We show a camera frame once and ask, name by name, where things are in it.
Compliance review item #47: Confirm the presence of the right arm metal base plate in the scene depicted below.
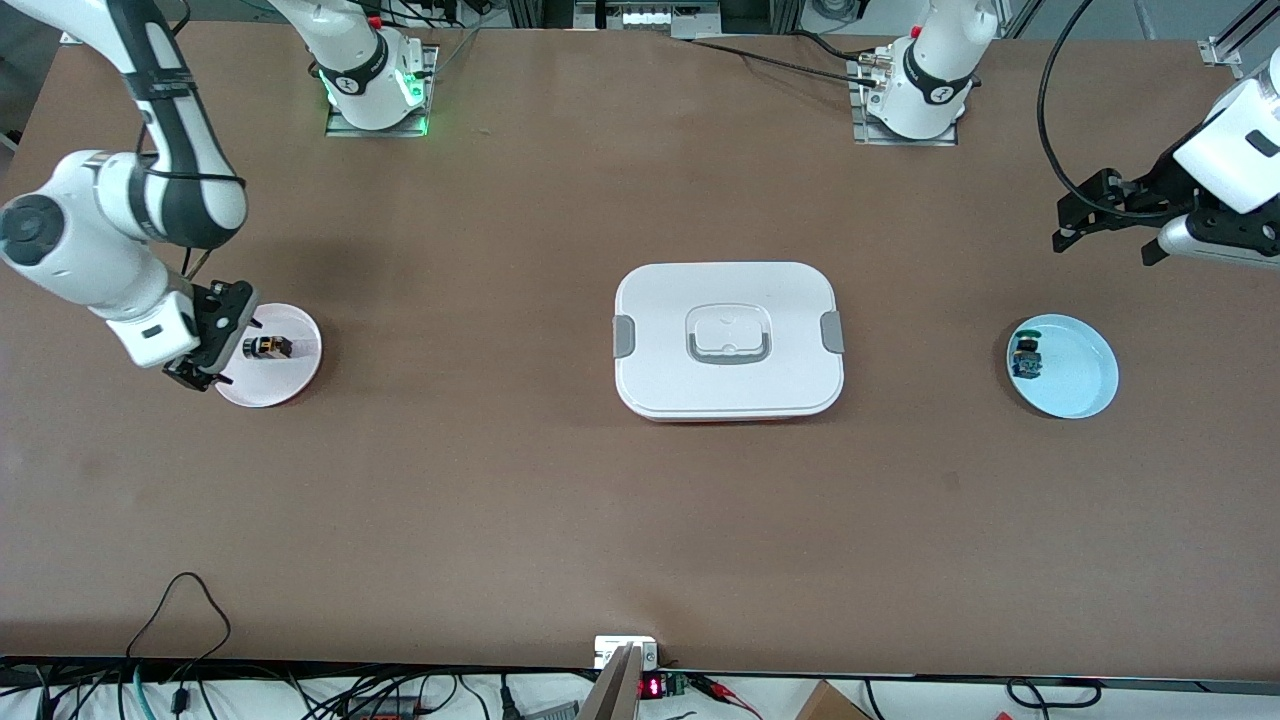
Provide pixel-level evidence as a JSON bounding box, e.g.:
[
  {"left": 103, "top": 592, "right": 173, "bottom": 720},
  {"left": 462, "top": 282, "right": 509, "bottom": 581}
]
[{"left": 324, "top": 44, "right": 441, "bottom": 139}]

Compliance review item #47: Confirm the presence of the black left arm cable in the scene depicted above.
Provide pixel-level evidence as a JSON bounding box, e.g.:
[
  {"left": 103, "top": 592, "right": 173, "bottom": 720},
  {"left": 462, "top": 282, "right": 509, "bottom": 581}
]
[{"left": 1036, "top": 0, "right": 1173, "bottom": 221}]

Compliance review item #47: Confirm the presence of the red clip lead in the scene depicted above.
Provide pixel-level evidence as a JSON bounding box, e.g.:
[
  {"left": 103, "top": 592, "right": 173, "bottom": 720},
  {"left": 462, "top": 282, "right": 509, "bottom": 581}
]
[{"left": 690, "top": 674, "right": 763, "bottom": 720}]

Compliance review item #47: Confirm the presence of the black cable to arm base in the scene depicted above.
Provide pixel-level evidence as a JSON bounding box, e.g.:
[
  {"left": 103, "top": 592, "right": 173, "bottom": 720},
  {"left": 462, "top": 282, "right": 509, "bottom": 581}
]
[
  {"left": 795, "top": 28, "right": 869, "bottom": 63},
  {"left": 688, "top": 38, "right": 883, "bottom": 85}
]

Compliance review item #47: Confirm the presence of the white power strip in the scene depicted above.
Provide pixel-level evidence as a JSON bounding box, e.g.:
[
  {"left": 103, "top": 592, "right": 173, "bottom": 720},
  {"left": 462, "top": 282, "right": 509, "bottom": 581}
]
[{"left": 574, "top": 0, "right": 723, "bottom": 40}]

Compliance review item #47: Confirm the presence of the round pink plate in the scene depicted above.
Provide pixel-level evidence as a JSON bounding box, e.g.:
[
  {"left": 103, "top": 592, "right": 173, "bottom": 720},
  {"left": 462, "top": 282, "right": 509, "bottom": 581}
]
[{"left": 213, "top": 303, "right": 323, "bottom": 409}]

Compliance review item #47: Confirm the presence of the black table edge rail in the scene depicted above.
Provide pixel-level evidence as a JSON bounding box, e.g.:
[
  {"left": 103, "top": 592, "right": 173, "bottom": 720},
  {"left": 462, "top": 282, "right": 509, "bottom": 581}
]
[{"left": 0, "top": 655, "right": 1280, "bottom": 694}]

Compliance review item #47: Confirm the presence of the black cable coil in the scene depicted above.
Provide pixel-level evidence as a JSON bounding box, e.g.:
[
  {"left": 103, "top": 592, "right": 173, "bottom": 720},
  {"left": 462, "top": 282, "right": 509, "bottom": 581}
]
[{"left": 1004, "top": 677, "right": 1104, "bottom": 710}]

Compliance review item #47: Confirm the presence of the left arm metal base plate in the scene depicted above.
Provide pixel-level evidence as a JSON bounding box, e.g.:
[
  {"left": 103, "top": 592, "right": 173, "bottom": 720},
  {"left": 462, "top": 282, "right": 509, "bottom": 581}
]
[{"left": 848, "top": 55, "right": 963, "bottom": 149}]

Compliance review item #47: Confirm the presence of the white lunch box grey handle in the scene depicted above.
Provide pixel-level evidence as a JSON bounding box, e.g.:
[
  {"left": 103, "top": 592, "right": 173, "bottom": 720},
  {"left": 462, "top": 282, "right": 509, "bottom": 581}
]
[{"left": 612, "top": 262, "right": 846, "bottom": 423}]

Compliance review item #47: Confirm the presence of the brown cardboard box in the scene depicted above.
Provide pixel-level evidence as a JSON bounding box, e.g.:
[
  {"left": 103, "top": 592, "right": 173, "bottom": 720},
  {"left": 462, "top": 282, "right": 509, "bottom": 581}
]
[{"left": 794, "top": 680, "right": 873, "bottom": 720}]

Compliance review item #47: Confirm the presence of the round light blue plate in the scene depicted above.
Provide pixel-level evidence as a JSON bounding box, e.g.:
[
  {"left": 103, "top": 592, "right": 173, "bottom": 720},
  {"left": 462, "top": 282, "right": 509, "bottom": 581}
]
[{"left": 1006, "top": 314, "right": 1120, "bottom": 420}]

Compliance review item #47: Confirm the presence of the grey slanted board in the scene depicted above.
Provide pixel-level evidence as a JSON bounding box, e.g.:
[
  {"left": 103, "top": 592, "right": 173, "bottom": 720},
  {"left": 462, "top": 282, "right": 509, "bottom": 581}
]
[{"left": 577, "top": 644, "right": 644, "bottom": 720}]

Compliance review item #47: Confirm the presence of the looped thin black cable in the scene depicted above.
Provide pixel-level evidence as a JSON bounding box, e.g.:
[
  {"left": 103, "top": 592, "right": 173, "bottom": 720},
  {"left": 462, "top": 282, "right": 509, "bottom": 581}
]
[{"left": 124, "top": 571, "right": 233, "bottom": 691}]

